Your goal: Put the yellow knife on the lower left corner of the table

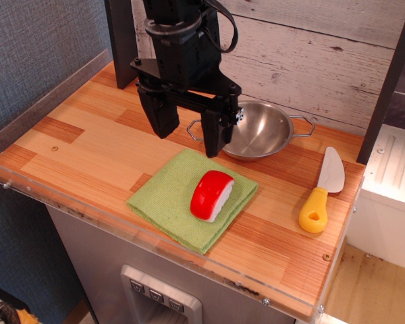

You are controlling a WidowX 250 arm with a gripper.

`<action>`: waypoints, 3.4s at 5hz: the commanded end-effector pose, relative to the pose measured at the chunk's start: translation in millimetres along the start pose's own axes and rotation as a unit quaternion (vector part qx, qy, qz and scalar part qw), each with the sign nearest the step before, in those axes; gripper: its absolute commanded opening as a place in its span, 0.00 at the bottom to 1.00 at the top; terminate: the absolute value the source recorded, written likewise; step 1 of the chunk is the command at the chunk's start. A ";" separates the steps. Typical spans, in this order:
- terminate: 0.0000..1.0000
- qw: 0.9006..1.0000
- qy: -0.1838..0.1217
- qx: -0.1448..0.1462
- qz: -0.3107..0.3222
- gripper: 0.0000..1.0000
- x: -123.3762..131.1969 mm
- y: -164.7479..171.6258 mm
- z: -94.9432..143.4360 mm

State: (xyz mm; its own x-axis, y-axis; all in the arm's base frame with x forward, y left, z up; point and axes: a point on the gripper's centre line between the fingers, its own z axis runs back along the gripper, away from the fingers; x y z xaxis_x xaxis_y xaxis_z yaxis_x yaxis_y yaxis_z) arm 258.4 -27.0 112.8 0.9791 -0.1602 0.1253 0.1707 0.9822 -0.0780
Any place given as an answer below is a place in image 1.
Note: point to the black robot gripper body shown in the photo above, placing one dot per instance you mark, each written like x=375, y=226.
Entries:
x=186, y=69

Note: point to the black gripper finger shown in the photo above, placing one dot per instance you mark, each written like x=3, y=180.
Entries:
x=216, y=132
x=162, y=114

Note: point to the yellow handled toy knife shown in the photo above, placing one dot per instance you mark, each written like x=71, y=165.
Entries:
x=313, y=215

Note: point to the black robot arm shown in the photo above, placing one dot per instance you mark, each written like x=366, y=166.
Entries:
x=188, y=13

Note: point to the dark basket corner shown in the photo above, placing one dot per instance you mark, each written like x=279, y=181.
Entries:
x=13, y=310

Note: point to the red and white toy sushi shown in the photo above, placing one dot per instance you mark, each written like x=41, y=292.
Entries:
x=210, y=195

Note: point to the green folded cloth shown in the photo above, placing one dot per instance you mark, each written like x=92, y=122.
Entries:
x=165, y=199

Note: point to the grey cabinet with dispenser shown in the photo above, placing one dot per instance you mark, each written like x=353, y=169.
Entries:
x=125, y=283

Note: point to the clear acrylic table guard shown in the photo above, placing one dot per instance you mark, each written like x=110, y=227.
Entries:
x=264, y=253

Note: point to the steel bowl with handles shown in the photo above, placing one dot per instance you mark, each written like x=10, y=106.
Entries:
x=263, y=131

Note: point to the dark left shelf post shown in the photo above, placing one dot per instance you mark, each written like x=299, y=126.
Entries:
x=122, y=36

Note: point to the dark shelf post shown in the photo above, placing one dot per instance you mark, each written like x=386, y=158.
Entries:
x=391, y=80
x=122, y=36

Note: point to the dark right shelf post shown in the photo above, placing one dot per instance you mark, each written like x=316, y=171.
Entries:
x=391, y=80

